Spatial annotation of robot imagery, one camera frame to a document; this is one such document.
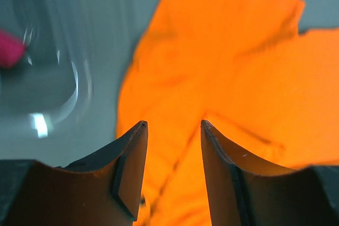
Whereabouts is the clear grey plastic bin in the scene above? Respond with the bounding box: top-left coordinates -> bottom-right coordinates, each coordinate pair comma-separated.
0,0 -> 96,139

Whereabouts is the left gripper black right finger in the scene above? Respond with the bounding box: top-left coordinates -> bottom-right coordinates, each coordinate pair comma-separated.
201,120 -> 338,225

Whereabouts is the orange t shirt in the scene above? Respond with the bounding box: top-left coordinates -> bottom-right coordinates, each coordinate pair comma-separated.
117,0 -> 338,225

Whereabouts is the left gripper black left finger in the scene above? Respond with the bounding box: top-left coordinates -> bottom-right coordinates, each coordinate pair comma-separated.
1,121 -> 148,225

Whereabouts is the magenta t shirt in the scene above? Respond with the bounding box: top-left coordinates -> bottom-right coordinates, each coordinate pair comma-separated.
1,29 -> 26,69

